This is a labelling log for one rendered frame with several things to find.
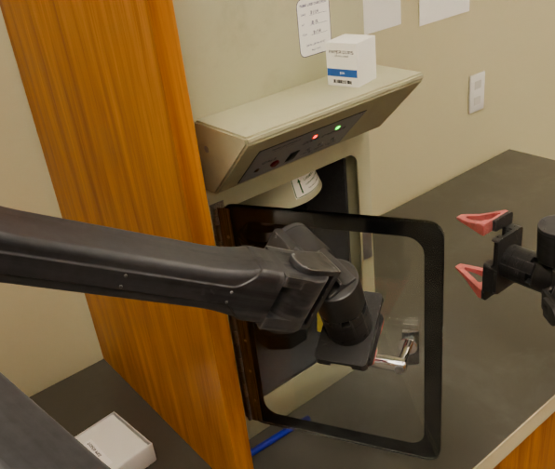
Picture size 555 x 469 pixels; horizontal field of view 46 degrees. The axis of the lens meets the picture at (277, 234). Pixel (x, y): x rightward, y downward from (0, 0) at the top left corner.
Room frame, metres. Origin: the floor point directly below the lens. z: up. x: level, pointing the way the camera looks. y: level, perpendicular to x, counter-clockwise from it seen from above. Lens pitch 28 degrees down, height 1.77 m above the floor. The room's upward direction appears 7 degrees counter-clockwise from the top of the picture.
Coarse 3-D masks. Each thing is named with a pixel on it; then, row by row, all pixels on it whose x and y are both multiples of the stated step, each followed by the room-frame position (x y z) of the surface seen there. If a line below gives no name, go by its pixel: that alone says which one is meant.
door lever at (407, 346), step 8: (400, 344) 0.70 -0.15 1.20; (408, 344) 0.69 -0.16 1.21; (416, 344) 0.69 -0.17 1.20; (400, 352) 0.68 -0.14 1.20; (408, 352) 0.68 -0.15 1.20; (376, 360) 0.67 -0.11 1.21; (384, 360) 0.67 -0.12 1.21; (392, 360) 0.66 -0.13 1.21; (400, 360) 0.66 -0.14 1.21; (384, 368) 0.66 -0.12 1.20; (392, 368) 0.66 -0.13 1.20; (400, 368) 0.65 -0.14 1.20
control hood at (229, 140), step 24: (384, 72) 0.94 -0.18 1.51; (408, 72) 0.93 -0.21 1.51; (288, 96) 0.88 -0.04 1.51; (312, 96) 0.86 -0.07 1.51; (336, 96) 0.85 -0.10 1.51; (360, 96) 0.84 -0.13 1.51; (384, 96) 0.87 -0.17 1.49; (216, 120) 0.81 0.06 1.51; (240, 120) 0.80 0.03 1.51; (264, 120) 0.78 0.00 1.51; (288, 120) 0.77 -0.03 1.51; (312, 120) 0.79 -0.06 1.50; (336, 120) 0.84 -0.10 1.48; (360, 120) 0.90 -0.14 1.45; (384, 120) 0.97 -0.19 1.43; (216, 144) 0.78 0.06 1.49; (240, 144) 0.74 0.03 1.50; (264, 144) 0.76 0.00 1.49; (216, 168) 0.79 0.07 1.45; (240, 168) 0.78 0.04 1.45; (216, 192) 0.80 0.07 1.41
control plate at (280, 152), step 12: (348, 120) 0.87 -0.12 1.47; (312, 132) 0.82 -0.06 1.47; (324, 132) 0.85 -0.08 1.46; (336, 132) 0.88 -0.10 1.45; (288, 144) 0.80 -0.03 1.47; (300, 144) 0.83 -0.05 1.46; (312, 144) 0.86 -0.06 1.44; (324, 144) 0.89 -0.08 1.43; (264, 156) 0.79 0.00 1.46; (276, 156) 0.81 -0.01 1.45; (288, 156) 0.84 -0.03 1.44; (300, 156) 0.87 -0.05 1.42; (252, 168) 0.80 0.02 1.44; (264, 168) 0.83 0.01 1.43; (240, 180) 0.81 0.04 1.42
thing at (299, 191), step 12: (300, 180) 0.95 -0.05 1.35; (312, 180) 0.97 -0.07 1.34; (264, 192) 0.93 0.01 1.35; (276, 192) 0.93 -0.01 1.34; (288, 192) 0.93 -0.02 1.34; (300, 192) 0.94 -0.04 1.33; (312, 192) 0.96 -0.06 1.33; (240, 204) 0.94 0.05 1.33; (252, 204) 0.93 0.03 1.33; (264, 204) 0.92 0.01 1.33; (276, 204) 0.92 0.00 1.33; (288, 204) 0.93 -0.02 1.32; (300, 204) 0.93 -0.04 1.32
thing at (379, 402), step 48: (240, 240) 0.80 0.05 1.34; (336, 240) 0.74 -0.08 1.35; (384, 240) 0.71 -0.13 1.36; (432, 240) 0.69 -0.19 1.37; (384, 288) 0.71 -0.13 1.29; (432, 288) 0.69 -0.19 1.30; (288, 336) 0.78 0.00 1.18; (384, 336) 0.71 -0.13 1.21; (432, 336) 0.69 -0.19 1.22; (288, 384) 0.78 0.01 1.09; (336, 384) 0.75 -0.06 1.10; (384, 384) 0.72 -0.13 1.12; (432, 384) 0.69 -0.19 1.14; (336, 432) 0.75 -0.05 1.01; (384, 432) 0.72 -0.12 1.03; (432, 432) 0.69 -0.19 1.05
